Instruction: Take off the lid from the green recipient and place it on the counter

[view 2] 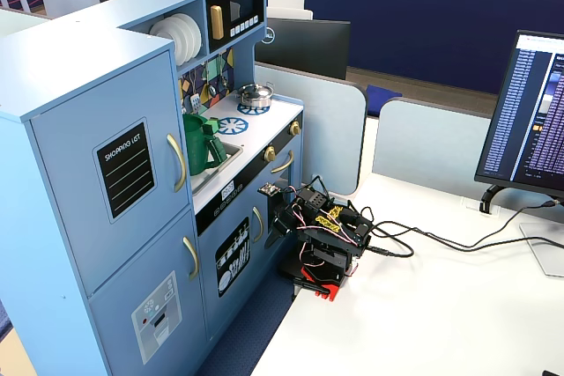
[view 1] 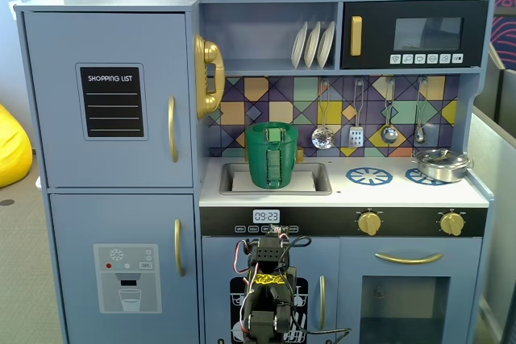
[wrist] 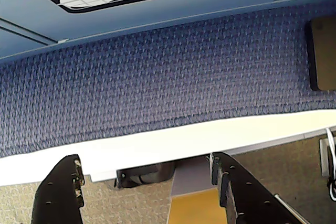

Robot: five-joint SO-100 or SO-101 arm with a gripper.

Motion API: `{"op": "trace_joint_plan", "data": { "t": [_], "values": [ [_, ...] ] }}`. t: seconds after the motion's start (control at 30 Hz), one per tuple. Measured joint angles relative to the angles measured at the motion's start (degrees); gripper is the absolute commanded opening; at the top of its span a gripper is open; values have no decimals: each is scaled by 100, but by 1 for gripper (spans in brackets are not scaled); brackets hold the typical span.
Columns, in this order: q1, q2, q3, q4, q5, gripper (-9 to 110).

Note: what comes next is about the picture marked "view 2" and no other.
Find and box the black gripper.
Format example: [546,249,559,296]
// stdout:
[263,195,306,250]

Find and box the red arm base clamp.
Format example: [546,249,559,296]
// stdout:
[277,257,344,303]

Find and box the silver toy pot with lid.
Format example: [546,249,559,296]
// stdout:
[236,82,275,109]

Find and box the grey desk divider panel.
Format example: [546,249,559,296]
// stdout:
[371,97,495,195]
[254,62,368,197]

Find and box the green plastic pitcher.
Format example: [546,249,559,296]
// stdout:
[182,114,228,177]

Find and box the hanging white toy spatula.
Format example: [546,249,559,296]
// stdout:
[189,68,201,114]

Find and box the hanging toy ladle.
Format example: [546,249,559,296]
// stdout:
[203,56,219,99]

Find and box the blue chair seat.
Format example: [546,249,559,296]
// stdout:
[365,83,404,118]

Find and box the black dell monitor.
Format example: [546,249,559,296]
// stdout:
[255,16,353,82]

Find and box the white toy plate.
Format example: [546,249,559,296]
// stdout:
[171,13,196,63]
[163,16,187,64]
[148,18,178,49]
[179,11,204,60]

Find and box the blue toy kitchen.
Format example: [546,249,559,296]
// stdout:
[0,0,305,376]

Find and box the clear monitor stand base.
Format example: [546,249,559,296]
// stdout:
[518,221,564,280]

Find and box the lit computer monitor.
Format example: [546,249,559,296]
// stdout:
[473,28,564,199]

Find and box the gold dishwasher door handle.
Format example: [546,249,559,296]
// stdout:
[251,206,265,244]

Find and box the gold oven door handle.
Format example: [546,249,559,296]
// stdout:
[269,150,295,175]

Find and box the short gold freezer handle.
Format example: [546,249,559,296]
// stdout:
[182,235,201,282]

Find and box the long gold fridge handle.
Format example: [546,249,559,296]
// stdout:
[166,132,188,194]

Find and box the black power cable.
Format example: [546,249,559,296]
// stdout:
[347,199,564,259]

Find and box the white cable grommet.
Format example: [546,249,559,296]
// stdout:
[459,196,500,217]

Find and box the gold microwave door handle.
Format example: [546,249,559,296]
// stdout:
[209,4,225,41]

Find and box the black usb cable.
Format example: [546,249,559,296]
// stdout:
[360,199,557,258]

